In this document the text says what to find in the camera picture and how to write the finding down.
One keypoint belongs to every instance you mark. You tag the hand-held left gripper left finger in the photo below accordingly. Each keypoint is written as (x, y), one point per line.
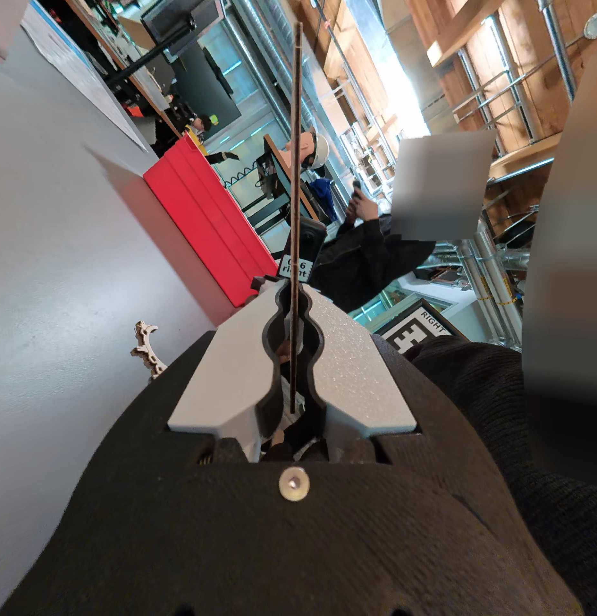
(221, 380)

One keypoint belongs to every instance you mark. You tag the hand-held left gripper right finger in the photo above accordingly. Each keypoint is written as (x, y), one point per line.
(361, 380)

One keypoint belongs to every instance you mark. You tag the wooden puzzle sheet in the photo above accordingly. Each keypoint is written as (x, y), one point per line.
(296, 192)

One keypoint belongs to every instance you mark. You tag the wooden puzzle piece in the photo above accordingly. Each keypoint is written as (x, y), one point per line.
(147, 351)

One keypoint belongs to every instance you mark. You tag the person's right forearm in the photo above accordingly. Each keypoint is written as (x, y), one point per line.
(495, 433)

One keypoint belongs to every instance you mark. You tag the grey desk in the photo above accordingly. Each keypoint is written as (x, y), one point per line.
(63, 288)

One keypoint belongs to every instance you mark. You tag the blue jacket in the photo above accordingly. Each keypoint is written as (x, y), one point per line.
(325, 197)

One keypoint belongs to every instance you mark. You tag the black table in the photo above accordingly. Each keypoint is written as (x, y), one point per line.
(277, 187)

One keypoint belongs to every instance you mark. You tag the white hard hat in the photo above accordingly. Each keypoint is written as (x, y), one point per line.
(322, 149)

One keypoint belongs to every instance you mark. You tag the red plastic bin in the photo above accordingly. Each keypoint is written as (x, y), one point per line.
(207, 231)

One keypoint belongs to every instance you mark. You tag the black monitor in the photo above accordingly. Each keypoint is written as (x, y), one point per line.
(183, 19)

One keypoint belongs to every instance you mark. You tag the white paper sheet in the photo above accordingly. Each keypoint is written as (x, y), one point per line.
(77, 72)

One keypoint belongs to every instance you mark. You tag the metal ventilation duct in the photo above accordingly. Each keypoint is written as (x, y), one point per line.
(274, 62)

